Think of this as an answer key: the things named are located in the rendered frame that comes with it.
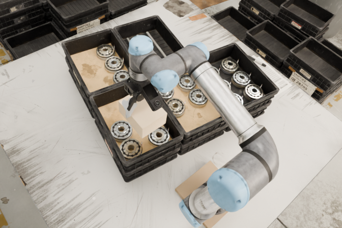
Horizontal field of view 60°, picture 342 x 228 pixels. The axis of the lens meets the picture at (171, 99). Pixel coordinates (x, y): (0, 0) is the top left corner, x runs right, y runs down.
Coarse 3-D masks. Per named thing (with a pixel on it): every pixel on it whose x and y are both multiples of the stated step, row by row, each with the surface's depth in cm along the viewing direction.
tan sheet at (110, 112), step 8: (112, 104) 153; (104, 112) 149; (112, 112) 150; (112, 120) 147; (120, 120) 148; (136, 136) 143; (160, 136) 144; (120, 144) 140; (144, 144) 141; (144, 152) 139
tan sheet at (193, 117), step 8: (176, 88) 163; (176, 96) 160; (184, 96) 160; (208, 104) 159; (184, 112) 154; (192, 112) 155; (200, 112) 155; (208, 112) 156; (216, 112) 156; (184, 120) 151; (192, 120) 152; (200, 120) 152; (208, 120) 153; (184, 128) 149; (192, 128) 149
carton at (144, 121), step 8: (128, 96) 120; (120, 104) 119; (144, 104) 119; (120, 112) 124; (136, 112) 116; (144, 112) 116; (152, 112) 117; (160, 112) 117; (128, 120) 120; (136, 120) 114; (144, 120) 114; (152, 120) 115; (160, 120) 118; (136, 128) 117; (144, 128) 113; (152, 128) 118; (144, 136) 118
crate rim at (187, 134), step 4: (160, 96) 146; (164, 100) 145; (164, 104) 144; (168, 108) 142; (172, 112) 141; (172, 116) 140; (220, 116) 143; (176, 120) 139; (212, 120) 141; (216, 120) 142; (220, 120) 143; (180, 124) 138; (204, 124) 139; (208, 124) 140; (212, 124) 141; (180, 128) 137; (196, 128) 138; (200, 128) 138; (204, 128) 140; (184, 132) 136; (188, 132) 136; (192, 132) 136; (196, 132) 138; (184, 136) 137; (188, 136) 137
